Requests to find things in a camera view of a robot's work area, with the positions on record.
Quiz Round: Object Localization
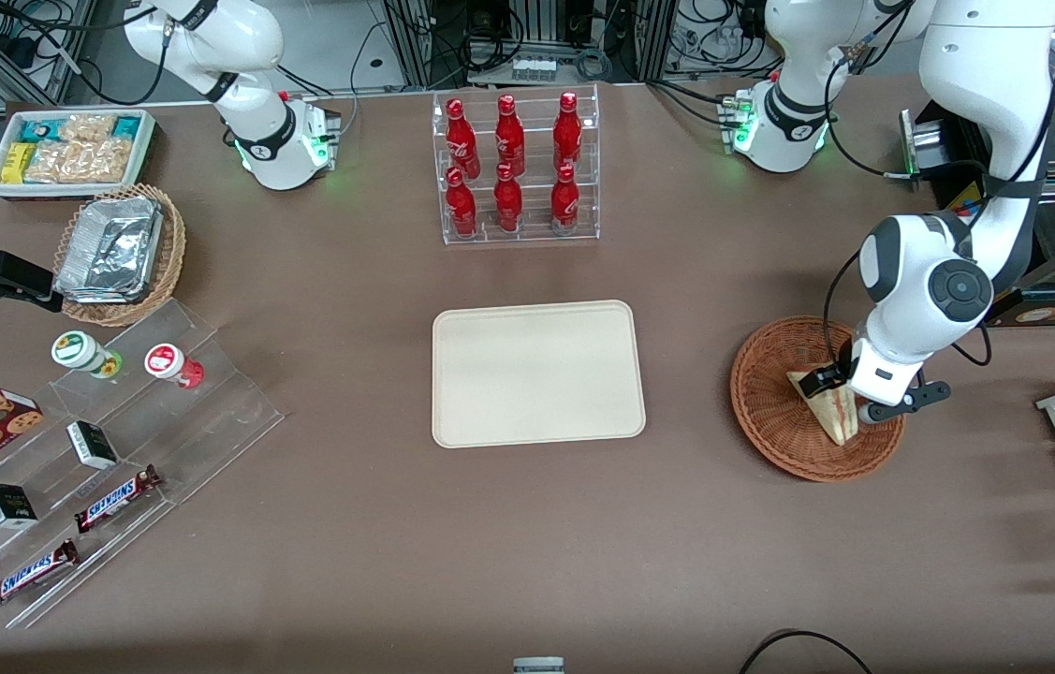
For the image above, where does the triangle sandwich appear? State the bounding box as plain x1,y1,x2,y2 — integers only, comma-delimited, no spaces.
786,370,865,447

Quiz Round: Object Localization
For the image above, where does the round brown wicker basket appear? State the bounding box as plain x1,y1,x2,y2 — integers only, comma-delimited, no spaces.
729,316,907,483

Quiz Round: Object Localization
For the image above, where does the aluminium foil tray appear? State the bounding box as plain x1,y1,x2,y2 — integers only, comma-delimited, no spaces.
55,195,165,304

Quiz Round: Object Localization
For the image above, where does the light oval wicker basket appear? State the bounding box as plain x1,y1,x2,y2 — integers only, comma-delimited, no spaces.
52,183,187,328

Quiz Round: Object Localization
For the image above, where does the cream rectangular tray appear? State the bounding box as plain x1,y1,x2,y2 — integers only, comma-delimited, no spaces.
432,300,647,449

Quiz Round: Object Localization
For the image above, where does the green lid white cup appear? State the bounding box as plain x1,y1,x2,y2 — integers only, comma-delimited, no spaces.
51,330,124,380

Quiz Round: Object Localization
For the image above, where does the yellow snack packet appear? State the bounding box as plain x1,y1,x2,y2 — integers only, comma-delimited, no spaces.
1,142,37,184

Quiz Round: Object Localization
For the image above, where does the clear bag of fried snacks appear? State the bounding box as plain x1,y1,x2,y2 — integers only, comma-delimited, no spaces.
24,140,84,184
59,114,118,144
78,139,135,183

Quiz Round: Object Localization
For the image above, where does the red lid white cup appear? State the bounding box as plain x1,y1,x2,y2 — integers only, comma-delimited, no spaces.
144,343,205,389

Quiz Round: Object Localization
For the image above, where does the small black box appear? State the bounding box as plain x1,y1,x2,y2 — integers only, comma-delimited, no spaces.
66,420,120,471
0,483,39,531

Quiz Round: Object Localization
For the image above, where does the black hot food display case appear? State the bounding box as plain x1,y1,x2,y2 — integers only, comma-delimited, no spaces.
898,0,1055,329

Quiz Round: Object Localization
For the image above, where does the brown Snickers bar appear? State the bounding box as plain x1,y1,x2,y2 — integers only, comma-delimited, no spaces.
74,465,163,535
0,539,80,610

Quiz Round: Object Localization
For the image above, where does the clear acrylic stepped stand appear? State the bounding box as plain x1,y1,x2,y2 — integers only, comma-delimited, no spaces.
0,298,286,630

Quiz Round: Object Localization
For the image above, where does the red cola bottle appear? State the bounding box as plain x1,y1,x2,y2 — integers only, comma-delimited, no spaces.
495,94,526,177
446,168,478,238
553,91,583,172
550,164,580,235
445,98,481,181
493,163,524,233

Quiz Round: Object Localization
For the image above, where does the clear acrylic bottle rack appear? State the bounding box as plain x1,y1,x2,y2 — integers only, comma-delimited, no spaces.
432,82,601,246

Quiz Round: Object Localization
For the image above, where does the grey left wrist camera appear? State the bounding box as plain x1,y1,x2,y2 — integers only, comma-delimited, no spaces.
855,379,951,425

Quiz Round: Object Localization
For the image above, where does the aluminium frame rack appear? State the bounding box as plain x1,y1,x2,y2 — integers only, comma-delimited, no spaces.
0,0,99,118

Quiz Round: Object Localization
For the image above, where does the black cable loop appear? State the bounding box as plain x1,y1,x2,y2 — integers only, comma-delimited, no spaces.
738,630,876,674

